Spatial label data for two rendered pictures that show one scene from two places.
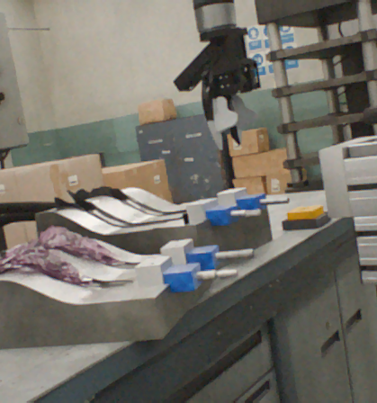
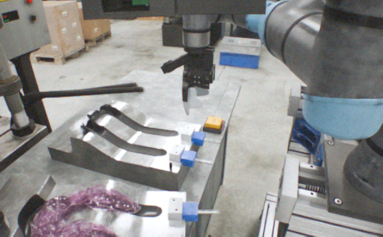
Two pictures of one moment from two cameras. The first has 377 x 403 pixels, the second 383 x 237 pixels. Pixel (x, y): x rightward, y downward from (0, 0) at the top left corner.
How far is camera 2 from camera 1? 0.68 m
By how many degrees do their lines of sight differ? 29
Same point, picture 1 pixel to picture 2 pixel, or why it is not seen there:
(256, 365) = not seen: hidden behind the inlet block
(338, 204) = (283, 217)
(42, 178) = (49, 12)
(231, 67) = (204, 75)
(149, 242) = (146, 171)
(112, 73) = not seen: outside the picture
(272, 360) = not seen: hidden behind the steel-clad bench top
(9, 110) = (39, 24)
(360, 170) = (303, 210)
